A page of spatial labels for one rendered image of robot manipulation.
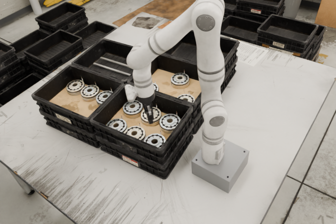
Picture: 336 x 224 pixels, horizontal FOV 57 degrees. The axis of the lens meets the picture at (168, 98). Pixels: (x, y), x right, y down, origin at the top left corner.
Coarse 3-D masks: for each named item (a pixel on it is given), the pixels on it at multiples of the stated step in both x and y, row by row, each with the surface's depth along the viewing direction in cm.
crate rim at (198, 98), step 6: (162, 54) 177; (180, 60) 172; (186, 60) 171; (132, 78) 164; (132, 84) 160; (168, 96) 151; (198, 96) 150; (186, 102) 147; (192, 102) 147; (198, 102) 149
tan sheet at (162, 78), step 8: (160, 72) 182; (168, 72) 181; (152, 80) 177; (160, 80) 176; (168, 80) 176; (192, 80) 174; (160, 88) 171; (168, 88) 171; (176, 88) 170; (184, 88) 170; (192, 88) 169; (200, 88) 168; (176, 96) 165
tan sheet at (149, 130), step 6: (120, 114) 159; (162, 114) 156; (126, 120) 155; (132, 120) 155; (138, 120) 155; (144, 126) 151; (150, 126) 151; (156, 126) 151; (150, 132) 148; (156, 132) 148; (162, 132) 148
